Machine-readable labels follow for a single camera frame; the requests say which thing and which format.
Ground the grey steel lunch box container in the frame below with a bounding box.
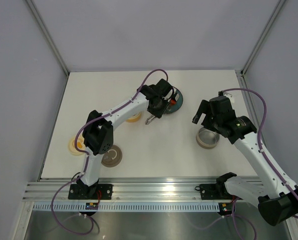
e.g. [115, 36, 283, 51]
[196, 127, 220, 149]

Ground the grey lunch box lid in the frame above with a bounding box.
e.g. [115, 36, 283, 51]
[101, 145, 122, 168]

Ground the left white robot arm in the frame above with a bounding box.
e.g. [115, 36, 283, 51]
[76, 79, 176, 199]

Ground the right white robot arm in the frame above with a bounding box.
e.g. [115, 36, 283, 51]
[192, 91, 298, 226]

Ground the yellow lunch box container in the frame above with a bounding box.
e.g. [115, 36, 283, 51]
[126, 112, 142, 123]

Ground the yellow lunch box lid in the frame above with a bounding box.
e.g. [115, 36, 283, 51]
[68, 135, 85, 156]

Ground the blue ceramic plate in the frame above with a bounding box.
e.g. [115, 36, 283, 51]
[163, 87, 184, 115]

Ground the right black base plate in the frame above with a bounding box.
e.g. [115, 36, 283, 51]
[195, 183, 233, 200]

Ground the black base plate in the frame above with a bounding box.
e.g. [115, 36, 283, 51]
[68, 184, 113, 200]
[195, 183, 233, 200]

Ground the aluminium front rail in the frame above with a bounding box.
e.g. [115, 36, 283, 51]
[22, 177, 216, 202]

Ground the white slotted cable duct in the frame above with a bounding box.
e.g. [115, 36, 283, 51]
[33, 202, 220, 213]

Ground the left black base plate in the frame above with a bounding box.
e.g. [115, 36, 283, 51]
[68, 184, 113, 200]

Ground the right aluminium frame post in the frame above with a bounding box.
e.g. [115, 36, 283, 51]
[240, 0, 288, 77]

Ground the aluminium frame post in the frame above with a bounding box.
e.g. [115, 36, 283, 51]
[24, 0, 70, 77]
[240, 0, 288, 77]

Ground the left aluminium frame post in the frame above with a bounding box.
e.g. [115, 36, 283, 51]
[24, 0, 70, 77]

